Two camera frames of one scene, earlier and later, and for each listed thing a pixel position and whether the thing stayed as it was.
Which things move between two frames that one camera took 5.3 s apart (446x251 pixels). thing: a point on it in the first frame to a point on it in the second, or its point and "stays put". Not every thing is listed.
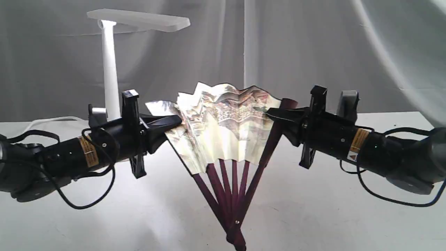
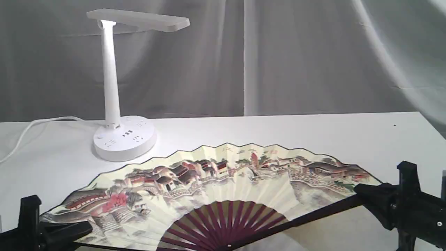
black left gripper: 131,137 to 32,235
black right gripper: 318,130 to 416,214
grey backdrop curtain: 392,53 stays put
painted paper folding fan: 226,139 to 231,197
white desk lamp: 107,18 stays put
